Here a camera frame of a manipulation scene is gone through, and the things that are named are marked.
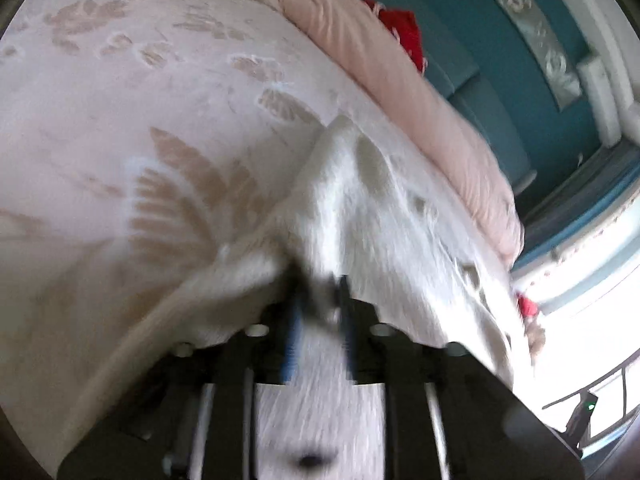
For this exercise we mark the red cloth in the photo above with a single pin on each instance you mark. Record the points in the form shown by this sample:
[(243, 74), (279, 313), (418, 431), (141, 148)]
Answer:
[(400, 27)]

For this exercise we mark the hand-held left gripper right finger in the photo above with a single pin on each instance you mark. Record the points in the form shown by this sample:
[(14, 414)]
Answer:
[(348, 332)]

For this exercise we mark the teal padded headboard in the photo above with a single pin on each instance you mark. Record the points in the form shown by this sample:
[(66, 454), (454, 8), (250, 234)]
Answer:
[(510, 110)]

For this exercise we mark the floral silver trim panel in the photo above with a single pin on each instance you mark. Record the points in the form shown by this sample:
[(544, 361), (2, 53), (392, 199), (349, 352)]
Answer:
[(540, 35)]

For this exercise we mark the pink leaf-print bedsheet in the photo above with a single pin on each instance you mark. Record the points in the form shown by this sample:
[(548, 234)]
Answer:
[(125, 125)]

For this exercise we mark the black metal railing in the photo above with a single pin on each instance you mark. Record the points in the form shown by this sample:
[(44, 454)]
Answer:
[(590, 385)]

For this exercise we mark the small red item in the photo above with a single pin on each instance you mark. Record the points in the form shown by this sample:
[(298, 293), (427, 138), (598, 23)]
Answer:
[(527, 306)]

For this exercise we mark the white headboard frame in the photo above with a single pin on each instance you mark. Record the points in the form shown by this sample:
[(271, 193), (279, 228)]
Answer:
[(607, 60)]

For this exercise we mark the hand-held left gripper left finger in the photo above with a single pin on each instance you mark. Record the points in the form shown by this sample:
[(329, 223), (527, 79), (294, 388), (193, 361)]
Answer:
[(292, 332)]

